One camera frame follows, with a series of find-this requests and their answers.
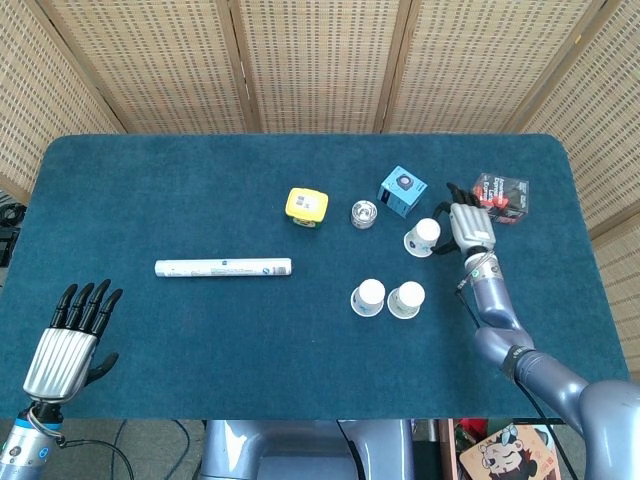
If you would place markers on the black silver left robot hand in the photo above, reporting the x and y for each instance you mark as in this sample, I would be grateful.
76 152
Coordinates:
60 360

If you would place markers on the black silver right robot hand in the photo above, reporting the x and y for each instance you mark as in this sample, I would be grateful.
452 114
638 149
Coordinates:
470 225

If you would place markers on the white cup fern leaf print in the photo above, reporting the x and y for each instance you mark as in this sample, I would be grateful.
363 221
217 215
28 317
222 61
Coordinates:
425 232

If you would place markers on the white cup green flower print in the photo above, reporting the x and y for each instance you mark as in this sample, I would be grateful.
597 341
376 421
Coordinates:
410 294

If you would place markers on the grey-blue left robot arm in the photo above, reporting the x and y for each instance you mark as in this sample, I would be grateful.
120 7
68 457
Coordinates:
25 445

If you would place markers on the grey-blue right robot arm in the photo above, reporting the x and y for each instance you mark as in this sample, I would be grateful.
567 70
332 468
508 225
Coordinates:
492 300

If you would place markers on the white cup blue flower print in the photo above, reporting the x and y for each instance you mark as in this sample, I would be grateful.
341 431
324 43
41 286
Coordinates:
371 292

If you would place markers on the clear box red black clips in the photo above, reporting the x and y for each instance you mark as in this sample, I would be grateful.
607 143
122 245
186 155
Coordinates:
510 195

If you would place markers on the light blue cardboard box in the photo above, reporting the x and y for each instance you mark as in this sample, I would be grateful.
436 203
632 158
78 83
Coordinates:
402 187

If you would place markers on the clear round clip container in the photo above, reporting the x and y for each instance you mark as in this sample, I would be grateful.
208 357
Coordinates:
363 214

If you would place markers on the dark blue table cloth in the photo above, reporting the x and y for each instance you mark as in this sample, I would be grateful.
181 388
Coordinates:
200 340

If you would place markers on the green tub yellow lid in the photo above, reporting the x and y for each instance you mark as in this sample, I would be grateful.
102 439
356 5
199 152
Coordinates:
306 204

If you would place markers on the white plastic wrap roll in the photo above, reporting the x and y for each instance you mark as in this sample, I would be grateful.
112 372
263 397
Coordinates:
220 268

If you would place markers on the woven bamboo folding screen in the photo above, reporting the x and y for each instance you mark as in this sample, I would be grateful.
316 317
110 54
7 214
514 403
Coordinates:
320 60

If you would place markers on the cartoon printed cardboard box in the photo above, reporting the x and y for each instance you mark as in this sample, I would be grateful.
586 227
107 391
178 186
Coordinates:
505 457

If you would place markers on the grey-blue robot torso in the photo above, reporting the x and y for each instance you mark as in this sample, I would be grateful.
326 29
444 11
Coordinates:
300 450

